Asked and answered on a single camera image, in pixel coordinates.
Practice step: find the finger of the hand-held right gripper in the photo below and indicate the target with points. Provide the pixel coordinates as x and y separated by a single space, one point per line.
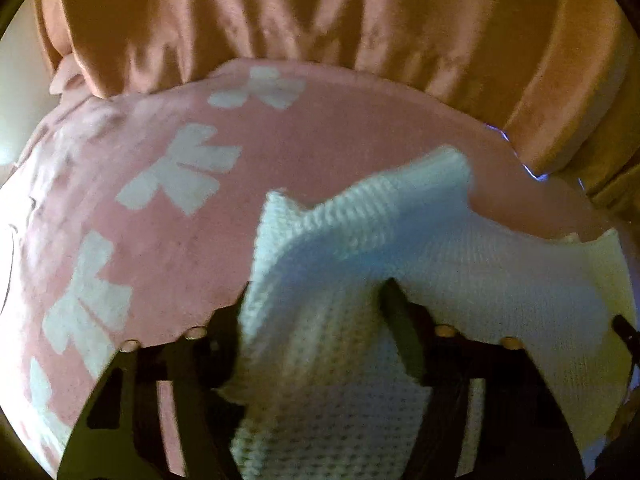
629 337

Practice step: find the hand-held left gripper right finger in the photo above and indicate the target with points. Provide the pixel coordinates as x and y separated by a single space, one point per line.
407 330

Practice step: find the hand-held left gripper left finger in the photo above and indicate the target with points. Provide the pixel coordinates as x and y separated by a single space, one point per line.
222 340

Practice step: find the white colour-block knit sweater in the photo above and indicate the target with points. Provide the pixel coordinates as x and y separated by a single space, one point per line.
325 240

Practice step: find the pink blanket with white bows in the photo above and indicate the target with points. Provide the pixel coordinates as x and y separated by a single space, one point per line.
150 240

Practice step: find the orange satin curtain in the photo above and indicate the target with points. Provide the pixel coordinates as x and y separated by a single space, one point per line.
300 10

